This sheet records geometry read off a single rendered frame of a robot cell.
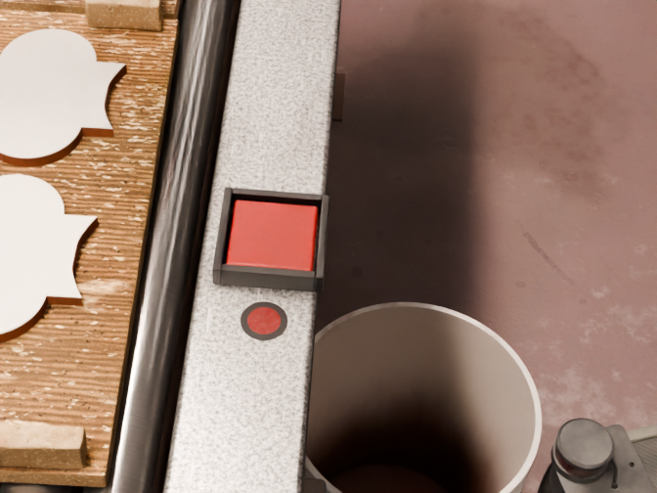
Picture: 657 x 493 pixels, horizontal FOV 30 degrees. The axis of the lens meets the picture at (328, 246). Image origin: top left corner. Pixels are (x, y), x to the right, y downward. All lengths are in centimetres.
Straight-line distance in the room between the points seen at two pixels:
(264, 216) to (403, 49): 155
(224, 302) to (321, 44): 27
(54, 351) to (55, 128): 19
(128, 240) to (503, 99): 155
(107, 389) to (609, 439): 86
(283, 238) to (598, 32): 172
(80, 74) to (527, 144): 141
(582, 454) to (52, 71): 83
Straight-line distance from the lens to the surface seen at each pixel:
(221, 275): 84
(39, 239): 84
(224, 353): 81
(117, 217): 86
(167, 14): 101
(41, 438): 74
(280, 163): 92
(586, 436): 152
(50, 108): 93
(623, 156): 229
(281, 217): 87
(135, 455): 77
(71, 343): 80
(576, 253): 211
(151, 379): 80
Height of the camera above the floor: 159
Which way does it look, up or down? 51 degrees down
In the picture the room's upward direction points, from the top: 5 degrees clockwise
